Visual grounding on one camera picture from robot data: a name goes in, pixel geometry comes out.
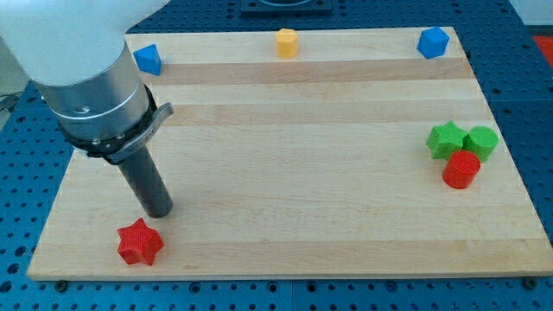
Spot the red star block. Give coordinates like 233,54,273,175
118,218,165,266

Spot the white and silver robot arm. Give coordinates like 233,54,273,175
1,0,172,164

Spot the wooden board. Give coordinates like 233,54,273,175
28,28,552,282

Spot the green star block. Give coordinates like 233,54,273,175
426,121,468,160

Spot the yellow hexagonal block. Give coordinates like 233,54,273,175
275,29,298,59

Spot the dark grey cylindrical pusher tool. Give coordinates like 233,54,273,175
118,147,173,219

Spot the blue triangular block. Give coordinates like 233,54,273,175
133,44,162,76

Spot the red cylinder block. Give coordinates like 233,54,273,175
442,150,481,189

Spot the blue cube block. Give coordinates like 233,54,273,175
416,27,449,59

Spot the green cylinder block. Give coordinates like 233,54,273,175
463,126,499,162

